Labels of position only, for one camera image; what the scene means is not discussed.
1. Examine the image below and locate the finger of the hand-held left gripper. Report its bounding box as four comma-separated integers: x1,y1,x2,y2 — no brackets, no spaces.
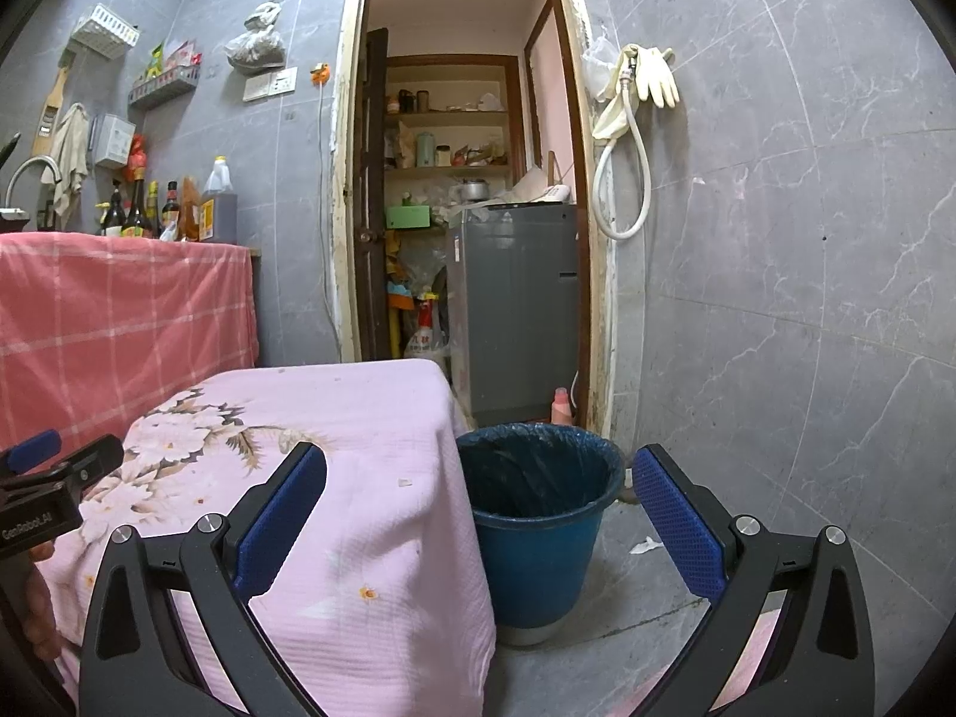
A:
0,433,125,510
0,429,63,475

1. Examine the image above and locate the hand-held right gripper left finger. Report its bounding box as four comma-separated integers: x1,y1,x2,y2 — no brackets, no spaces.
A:
78,440,330,717

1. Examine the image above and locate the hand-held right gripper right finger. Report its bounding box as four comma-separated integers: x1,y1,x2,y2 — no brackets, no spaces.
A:
631,442,877,717

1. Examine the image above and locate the blue plastic bin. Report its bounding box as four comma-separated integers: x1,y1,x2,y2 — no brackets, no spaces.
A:
455,422,626,647

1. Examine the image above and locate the dark bin liner bag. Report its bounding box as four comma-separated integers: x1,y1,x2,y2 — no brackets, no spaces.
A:
455,422,626,520

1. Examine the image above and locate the person's left hand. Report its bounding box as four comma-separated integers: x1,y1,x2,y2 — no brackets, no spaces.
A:
19,541,65,662

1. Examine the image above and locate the pink floral tablecloth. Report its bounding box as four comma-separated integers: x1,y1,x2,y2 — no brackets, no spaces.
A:
33,358,498,717

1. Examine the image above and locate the red plaid cloth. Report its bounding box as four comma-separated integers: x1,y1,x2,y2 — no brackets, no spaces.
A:
0,231,260,456

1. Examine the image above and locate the dark sauce bottle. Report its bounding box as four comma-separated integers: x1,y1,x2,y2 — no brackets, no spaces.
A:
100,180,127,238

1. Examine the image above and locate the dark bottle yellow label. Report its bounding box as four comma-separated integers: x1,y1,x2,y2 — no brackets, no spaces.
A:
123,177,154,240

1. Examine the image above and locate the orange and blue plastic item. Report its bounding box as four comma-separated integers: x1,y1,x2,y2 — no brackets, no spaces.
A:
384,280,415,361

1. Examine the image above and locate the orange refill pouch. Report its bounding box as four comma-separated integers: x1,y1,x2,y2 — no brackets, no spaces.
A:
179,175,204,242

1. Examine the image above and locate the grey washing machine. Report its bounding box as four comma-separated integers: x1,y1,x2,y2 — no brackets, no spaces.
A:
446,203,580,427

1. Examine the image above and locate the large cooking oil jug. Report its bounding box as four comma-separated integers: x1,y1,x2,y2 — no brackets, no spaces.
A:
198,157,238,244

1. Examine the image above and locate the metal faucet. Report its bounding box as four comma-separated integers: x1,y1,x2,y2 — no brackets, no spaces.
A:
4,155,65,229

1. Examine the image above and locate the large clear plastic bag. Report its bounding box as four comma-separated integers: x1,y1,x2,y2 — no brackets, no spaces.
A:
399,243,449,300

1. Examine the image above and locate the beige hanging towel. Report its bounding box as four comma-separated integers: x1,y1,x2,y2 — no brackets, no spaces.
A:
39,103,92,210

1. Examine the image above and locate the wooden board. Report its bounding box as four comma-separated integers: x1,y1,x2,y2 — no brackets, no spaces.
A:
31,52,72,158

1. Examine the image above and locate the dark wooden door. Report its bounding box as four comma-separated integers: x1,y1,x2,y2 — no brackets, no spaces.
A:
353,28,391,363

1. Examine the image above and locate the beige paper sheet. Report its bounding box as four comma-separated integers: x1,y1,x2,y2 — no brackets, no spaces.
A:
485,164,554,209

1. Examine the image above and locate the cream rubber glove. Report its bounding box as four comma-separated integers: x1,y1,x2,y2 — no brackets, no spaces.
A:
592,52,636,142
636,46,681,109

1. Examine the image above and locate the white plastic basket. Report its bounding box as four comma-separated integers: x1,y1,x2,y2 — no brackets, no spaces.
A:
71,4,142,59

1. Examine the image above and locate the plastic bag with dark contents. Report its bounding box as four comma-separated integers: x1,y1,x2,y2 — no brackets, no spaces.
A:
225,1,289,76

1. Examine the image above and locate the small clear plastic bag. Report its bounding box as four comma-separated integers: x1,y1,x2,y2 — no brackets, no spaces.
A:
581,33,621,102

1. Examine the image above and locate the wooden shelf unit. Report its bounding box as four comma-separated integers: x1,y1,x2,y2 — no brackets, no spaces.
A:
384,56,524,229

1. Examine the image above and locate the wooden door frame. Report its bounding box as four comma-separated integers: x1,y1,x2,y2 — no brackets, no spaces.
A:
329,0,617,434

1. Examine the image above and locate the white wall box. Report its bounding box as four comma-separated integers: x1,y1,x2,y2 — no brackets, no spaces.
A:
91,114,137,169

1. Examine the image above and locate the white power cable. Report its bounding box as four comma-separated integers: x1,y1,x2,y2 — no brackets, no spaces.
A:
318,84,339,315

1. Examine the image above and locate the white hose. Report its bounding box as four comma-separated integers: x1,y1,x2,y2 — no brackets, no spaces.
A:
592,52,653,241

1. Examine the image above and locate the grey wall rack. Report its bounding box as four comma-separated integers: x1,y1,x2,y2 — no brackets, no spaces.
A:
127,63,203,109

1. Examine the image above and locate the wall socket panel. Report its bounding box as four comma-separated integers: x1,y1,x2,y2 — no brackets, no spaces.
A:
243,67,300,102

